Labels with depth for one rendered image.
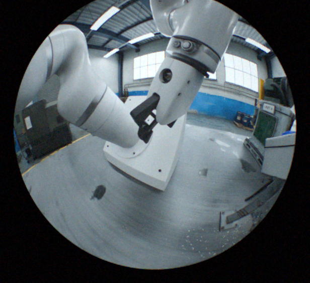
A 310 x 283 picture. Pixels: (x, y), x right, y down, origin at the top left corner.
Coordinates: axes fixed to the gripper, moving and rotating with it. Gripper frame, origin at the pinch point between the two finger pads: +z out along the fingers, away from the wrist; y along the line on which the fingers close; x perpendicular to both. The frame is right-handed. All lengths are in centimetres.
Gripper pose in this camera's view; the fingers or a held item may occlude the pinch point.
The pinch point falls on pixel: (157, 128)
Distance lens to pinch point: 20.9
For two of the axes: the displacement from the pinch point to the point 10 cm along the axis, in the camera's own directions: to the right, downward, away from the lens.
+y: 6.7, -3.6, 6.5
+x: -6.7, -6.6, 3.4
